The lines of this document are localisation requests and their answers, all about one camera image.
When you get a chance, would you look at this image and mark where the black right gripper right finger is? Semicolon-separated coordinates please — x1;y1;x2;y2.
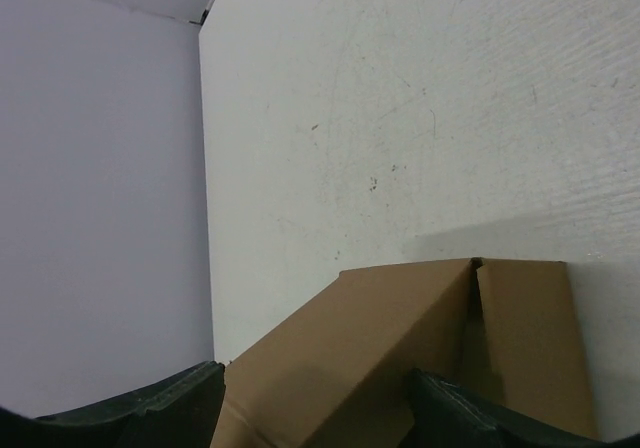
404;369;639;448

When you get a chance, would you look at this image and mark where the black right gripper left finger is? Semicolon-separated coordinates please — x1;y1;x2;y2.
1;361;225;448

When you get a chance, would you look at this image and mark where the cardboard box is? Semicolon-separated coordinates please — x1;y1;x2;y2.
212;258;598;447

